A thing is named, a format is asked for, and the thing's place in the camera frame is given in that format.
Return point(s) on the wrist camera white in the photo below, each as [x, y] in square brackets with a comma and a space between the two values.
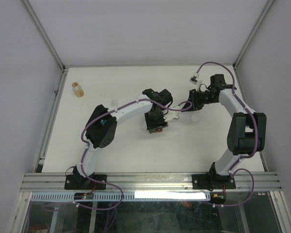
[171, 116]
[195, 79]

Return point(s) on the clear plastic pill box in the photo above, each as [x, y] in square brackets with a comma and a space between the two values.
[114, 103]

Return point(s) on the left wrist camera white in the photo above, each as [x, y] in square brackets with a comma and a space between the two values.
[171, 116]

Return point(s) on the small glass vial orange pills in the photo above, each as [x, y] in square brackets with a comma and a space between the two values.
[77, 89]

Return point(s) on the white pill bottle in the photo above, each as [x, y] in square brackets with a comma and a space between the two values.
[144, 126]

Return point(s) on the aluminium frame post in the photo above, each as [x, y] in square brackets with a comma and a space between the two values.
[43, 34]
[258, 23]

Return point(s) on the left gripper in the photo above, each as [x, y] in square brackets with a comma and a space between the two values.
[152, 126]

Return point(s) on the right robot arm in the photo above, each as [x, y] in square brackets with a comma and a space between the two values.
[247, 131]

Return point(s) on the aluminium frame post left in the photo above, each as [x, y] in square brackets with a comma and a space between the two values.
[43, 34]

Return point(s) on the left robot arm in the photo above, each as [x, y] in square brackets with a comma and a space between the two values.
[100, 129]

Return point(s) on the aluminium frame post right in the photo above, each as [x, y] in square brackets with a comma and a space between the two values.
[258, 23]

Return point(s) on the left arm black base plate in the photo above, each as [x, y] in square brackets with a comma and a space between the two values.
[78, 182]

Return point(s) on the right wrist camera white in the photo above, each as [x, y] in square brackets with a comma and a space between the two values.
[195, 79]

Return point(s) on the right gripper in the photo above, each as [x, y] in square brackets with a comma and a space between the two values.
[193, 98]

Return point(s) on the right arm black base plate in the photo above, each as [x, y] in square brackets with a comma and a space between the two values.
[211, 182]

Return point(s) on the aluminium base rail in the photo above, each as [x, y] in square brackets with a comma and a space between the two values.
[130, 182]

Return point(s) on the grey slotted cable duct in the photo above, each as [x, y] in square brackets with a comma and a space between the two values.
[118, 196]

